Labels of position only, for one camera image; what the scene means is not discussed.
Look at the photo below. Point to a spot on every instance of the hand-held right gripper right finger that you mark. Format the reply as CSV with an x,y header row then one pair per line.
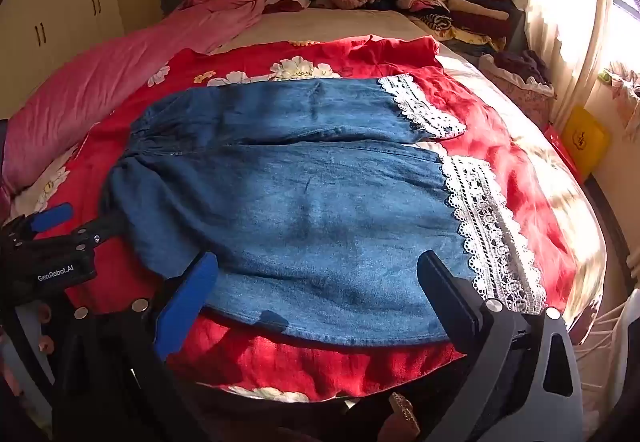
x,y
450,294

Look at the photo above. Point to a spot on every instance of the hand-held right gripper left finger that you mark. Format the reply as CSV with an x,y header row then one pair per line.
x,y
184,304

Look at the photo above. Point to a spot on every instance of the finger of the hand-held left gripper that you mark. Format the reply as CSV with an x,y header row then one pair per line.
x,y
52,217
102,227

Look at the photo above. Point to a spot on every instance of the blue denim pants lace trim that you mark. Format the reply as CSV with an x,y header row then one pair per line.
x,y
300,202

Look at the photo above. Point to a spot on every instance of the person's left hand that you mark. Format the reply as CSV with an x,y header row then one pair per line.
x,y
46,314

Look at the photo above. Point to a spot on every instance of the brown patterned item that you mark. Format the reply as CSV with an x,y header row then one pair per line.
x,y
402,414

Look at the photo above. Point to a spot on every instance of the pink quilt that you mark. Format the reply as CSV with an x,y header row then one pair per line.
x,y
100,81

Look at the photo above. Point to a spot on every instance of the red floral blanket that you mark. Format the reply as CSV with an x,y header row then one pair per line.
x,y
500,121

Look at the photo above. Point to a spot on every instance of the red flat box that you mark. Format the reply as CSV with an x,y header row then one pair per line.
x,y
562,146

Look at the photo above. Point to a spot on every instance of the yellow bag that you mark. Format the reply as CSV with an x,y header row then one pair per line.
x,y
585,141

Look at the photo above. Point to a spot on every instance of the frilled laundry basket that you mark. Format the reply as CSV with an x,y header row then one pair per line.
x,y
525,91

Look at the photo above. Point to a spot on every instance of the dark purple clothes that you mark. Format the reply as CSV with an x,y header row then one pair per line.
x,y
522,64

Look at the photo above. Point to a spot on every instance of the pink floral frilled cover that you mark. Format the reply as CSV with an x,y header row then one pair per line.
x,y
625,91

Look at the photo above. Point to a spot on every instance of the dark red cloth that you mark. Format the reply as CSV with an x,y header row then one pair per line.
x,y
282,5

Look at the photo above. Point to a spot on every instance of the stack of folded clothes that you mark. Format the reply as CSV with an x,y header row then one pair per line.
x,y
465,6

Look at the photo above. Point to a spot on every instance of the cream curtain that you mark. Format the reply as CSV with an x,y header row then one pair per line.
x,y
555,21

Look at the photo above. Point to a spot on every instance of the bed with beige sheet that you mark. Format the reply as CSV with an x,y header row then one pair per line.
x,y
325,24

